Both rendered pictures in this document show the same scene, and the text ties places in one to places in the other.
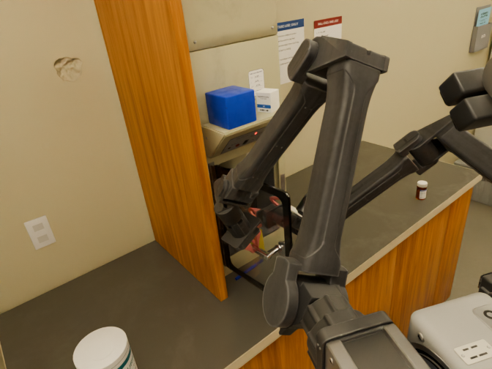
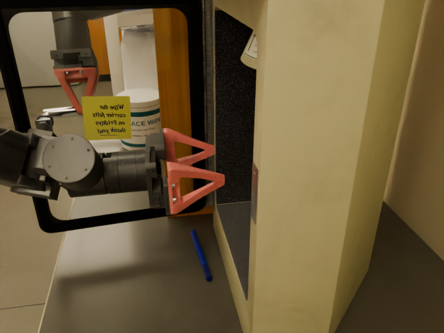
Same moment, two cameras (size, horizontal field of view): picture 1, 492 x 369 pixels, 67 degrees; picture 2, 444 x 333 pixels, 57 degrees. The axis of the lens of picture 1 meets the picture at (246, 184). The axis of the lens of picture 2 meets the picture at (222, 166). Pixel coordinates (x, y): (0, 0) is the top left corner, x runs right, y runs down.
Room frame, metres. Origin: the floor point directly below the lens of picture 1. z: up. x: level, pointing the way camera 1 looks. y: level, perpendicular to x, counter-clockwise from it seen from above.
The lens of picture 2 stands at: (1.35, -0.51, 1.43)
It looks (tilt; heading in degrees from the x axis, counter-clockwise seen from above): 27 degrees down; 115
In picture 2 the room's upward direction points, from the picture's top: straight up
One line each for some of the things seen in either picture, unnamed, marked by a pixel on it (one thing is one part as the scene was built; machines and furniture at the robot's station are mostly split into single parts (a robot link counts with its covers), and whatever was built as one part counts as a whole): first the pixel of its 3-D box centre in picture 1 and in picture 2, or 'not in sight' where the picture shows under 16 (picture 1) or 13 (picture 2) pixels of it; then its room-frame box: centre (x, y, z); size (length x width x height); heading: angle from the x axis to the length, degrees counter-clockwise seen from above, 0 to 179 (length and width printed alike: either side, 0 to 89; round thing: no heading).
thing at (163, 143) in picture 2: not in sight; (184, 156); (1.07, -0.04, 1.17); 0.09 x 0.07 x 0.07; 34
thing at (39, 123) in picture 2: not in sight; (45, 135); (0.84, -0.08, 1.18); 0.02 x 0.02 x 0.06; 41
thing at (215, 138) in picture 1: (257, 129); not in sight; (1.08, -0.05, 1.46); 0.32 x 0.12 x 0.10; 126
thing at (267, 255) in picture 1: (263, 248); not in sight; (0.84, -0.03, 1.20); 0.10 x 0.05 x 0.03; 41
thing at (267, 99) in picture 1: (268, 100); not in sight; (1.11, -0.09, 1.54); 0.05 x 0.05 x 0.06; 53
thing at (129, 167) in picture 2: not in sight; (134, 170); (1.03, -0.11, 1.17); 0.10 x 0.07 x 0.07; 124
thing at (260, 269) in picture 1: (252, 236); (114, 121); (0.91, 0.00, 1.19); 0.30 x 0.01 x 0.40; 41
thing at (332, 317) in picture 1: (340, 338); not in sight; (0.31, -0.10, 1.45); 0.09 x 0.08 x 0.12; 102
